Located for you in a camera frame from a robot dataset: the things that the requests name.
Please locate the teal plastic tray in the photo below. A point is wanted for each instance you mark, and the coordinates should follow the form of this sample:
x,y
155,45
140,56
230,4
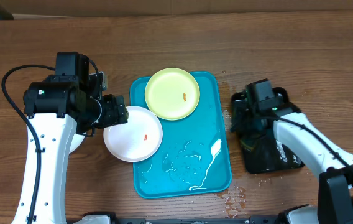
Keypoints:
x,y
193,157

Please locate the green yellow sponge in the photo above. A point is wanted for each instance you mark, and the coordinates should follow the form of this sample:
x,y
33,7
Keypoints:
x,y
248,144

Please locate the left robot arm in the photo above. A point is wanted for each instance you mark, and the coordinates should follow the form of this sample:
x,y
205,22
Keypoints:
x,y
55,113

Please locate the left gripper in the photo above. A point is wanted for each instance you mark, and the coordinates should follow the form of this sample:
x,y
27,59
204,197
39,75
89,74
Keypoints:
x,y
117,113

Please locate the white plate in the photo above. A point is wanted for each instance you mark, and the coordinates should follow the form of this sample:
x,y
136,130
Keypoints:
x,y
76,142
138,139

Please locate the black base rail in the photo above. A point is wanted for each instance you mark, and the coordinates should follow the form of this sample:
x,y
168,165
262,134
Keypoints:
x,y
110,217

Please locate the black water tray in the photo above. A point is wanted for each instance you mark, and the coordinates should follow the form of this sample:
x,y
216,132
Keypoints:
x,y
270,156

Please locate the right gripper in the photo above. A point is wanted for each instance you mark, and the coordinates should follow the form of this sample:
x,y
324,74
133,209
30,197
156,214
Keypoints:
x,y
242,128

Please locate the light green plate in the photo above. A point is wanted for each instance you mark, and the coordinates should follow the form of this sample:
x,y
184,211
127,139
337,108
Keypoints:
x,y
172,94

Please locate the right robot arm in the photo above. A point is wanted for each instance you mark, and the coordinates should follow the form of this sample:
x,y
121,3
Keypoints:
x,y
275,135

